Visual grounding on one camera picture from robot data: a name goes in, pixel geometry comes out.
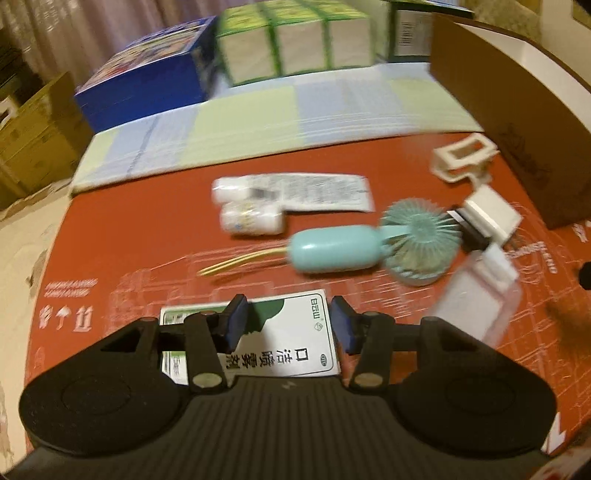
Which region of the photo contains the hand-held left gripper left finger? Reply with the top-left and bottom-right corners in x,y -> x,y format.
99,294 -> 250,393

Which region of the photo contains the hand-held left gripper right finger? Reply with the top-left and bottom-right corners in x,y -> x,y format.
331,296 -> 481,393

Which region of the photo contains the white and green carton box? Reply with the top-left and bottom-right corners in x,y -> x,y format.
159,290 -> 342,388

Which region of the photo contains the white black charger block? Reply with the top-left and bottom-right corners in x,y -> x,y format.
450,185 -> 525,252

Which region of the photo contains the brown cardboard box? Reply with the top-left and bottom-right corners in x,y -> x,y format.
429,14 -> 591,232

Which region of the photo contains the teal handheld fan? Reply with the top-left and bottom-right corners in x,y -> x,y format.
198,198 -> 462,288

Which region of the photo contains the small white bottle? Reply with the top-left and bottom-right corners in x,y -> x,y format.
219,202 -> 286,237

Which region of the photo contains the red printed cardboard sheet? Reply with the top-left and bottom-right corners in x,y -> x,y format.
34,131 -> 591,462

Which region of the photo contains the white squeeze tube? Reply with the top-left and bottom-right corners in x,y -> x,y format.
211,172 -> 375,214

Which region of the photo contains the white plastic clip holder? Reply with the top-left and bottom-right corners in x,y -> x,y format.
431,133 -> 498,185

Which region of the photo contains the plaid cloth mat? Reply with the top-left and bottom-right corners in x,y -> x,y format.
69,62 -> 483,195

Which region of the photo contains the blue printed box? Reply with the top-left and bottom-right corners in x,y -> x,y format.
74,16 -> 218,136

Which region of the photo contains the tan cardboard box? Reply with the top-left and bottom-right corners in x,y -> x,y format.
0,71 -> 93,209

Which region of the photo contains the green tissue pack bundle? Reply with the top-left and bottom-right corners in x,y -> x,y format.
215,0 -> 376,87

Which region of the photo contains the dark green box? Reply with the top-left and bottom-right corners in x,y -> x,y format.
385,0 -> 476,64

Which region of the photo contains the beige curtain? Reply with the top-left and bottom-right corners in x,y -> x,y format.
0,0 -> 232,95

